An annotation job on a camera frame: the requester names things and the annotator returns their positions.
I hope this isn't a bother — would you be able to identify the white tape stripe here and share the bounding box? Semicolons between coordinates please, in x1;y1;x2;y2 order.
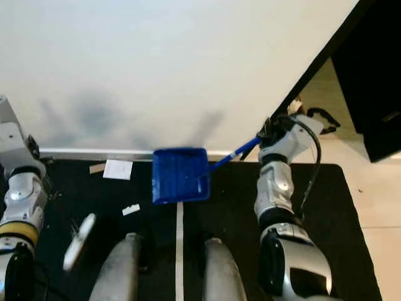
175;202;184;301

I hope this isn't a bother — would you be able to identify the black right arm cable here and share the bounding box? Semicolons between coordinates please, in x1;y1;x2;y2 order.
288;116;325;217

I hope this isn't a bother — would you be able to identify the grey robot right leg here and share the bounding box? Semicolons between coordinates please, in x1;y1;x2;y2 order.
202;237;248;301

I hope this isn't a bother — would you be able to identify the grey robot left leg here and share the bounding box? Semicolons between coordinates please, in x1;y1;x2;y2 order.
89;232;142;301

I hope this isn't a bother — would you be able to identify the grey robot leg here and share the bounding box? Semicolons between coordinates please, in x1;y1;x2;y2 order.
89;232;142;301
202;237;248;301

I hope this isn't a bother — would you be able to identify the black floor mat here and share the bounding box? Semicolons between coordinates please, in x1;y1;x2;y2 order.
0;158;383;301

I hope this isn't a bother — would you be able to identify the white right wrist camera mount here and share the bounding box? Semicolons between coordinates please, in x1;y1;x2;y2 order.
273;113;326;161

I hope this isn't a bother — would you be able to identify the white paper sheet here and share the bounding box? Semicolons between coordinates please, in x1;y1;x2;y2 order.
103;159;133;181

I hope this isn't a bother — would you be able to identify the white brush with black rod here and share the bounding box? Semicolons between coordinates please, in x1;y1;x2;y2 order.
63;213;96;272

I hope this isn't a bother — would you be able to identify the black cabinet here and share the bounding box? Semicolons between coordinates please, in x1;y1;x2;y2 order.
331;0;401;162

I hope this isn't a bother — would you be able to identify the blue plastic dustpan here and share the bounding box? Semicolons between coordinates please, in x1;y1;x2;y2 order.
152;137;261;205

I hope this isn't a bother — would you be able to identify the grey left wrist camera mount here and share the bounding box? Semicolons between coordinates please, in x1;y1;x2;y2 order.
0;94;38;176

